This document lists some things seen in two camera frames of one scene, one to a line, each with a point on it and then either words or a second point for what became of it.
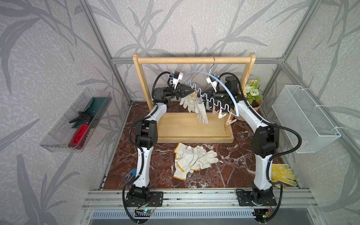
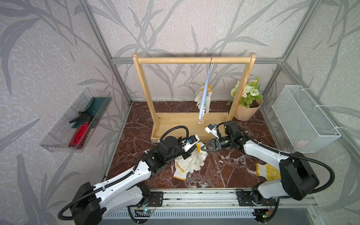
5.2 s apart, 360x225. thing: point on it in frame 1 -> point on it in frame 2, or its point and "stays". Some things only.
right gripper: x=212 y=94 -> x=215 y=145
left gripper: x=180 y=93 -> x=188 y=153
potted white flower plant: x=253 y=95 stays
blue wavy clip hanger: x=216 y=108 -> x=205 y=90
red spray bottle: x=79 y=137 stays
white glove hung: x=202 y=112 -> x=198 y=98
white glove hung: x=189 y=101 -> x=209 y=93
